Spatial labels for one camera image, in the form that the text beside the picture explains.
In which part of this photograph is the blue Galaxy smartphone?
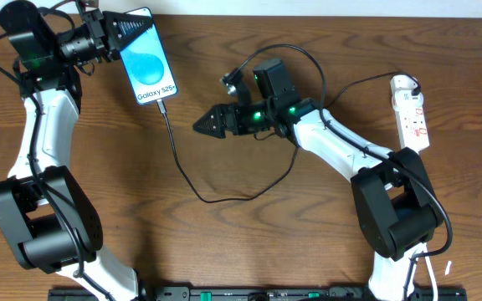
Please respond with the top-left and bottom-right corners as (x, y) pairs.
(120, 25), (177, 105)

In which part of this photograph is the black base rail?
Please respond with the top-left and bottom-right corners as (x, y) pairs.
(47, 285), (468, 301)

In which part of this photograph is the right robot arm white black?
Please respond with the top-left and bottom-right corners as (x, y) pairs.
(192, 59), (449, 300)

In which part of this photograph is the white power strip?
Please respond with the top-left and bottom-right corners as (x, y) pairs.
(390, 74), (430, 153)

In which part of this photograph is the black charger cable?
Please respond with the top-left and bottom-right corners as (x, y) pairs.
(156, 71), (422, 205)

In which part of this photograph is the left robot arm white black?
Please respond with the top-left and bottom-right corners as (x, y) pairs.
(0, 1), (155, 300)

